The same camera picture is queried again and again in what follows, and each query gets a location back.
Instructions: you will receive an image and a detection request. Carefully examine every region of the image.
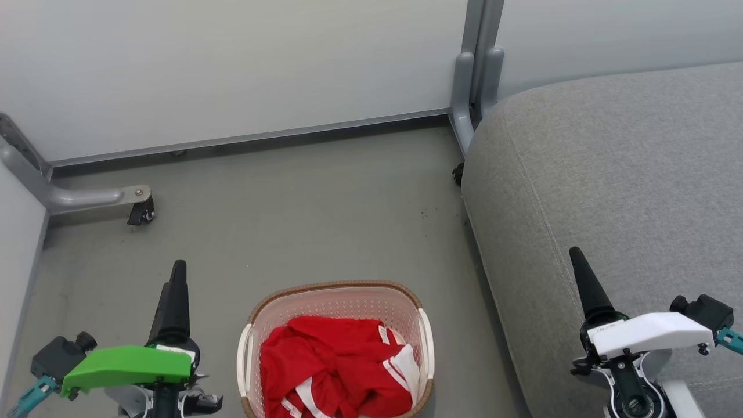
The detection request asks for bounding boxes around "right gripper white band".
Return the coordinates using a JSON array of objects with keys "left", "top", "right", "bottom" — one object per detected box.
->
[{"left": 568, "top": 247, "right": 715, "bottom": 418}]

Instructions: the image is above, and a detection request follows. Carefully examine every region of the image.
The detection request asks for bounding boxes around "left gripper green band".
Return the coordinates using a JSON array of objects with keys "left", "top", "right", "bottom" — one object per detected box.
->
[{"left": 61, "top": 260, "right": 225, "bottom": 418}]

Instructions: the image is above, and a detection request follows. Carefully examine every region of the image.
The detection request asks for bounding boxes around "red and white garment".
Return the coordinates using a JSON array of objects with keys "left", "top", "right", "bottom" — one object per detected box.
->
[{"left": 259, "top": 315, "right": 421, "bottom": 418}]

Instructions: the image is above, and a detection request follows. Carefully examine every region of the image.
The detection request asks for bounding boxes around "grey fabric sofa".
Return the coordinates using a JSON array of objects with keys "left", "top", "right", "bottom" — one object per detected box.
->
[{"left": 461, "top": 61, "right": 743, "bottom": 418}]

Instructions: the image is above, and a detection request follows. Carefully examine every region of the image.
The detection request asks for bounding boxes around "grey partition leg with bolt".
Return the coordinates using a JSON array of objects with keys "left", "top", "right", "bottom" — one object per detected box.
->
[{"left": 0, "top": 113, "right": 153, "bottom": 217}]

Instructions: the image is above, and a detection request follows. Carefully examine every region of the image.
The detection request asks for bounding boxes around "cream perforated laundry basket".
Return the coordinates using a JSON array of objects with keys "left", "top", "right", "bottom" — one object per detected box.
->
[{"left": 236, "top": 280, "right": 435, "bottom": 418}]

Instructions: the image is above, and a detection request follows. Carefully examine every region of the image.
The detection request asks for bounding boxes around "teal right cable connector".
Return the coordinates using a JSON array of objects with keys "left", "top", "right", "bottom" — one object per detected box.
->
[{"left": 716, "top": 327, "right": 743, "bottom": 355}]

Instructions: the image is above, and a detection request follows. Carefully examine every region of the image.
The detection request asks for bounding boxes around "teal cable connector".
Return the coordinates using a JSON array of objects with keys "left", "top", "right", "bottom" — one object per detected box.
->
[
  {"left": 716, "top": 327, "right": 743, "bottom": 355},
  {"left": 6, "top": 376, "right": 60, "bottom": 418}
]

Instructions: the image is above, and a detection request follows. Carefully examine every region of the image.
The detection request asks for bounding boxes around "teal left cable connector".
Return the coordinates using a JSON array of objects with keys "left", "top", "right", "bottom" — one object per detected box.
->
[{"left": 6, "top": 376, "right": 60, "bottom": 418}]

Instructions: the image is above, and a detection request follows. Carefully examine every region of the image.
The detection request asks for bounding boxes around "aluminium partition bottom rail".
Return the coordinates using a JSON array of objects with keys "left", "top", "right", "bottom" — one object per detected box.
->
[{"left": 49, "top": 109, "right": 452, "bottom": 170}]

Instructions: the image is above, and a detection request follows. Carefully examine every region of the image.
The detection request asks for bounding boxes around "grey partition post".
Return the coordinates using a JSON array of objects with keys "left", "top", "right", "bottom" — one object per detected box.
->
[{"left": 449, "top": 0, "right": 506, "bottom": 158}]

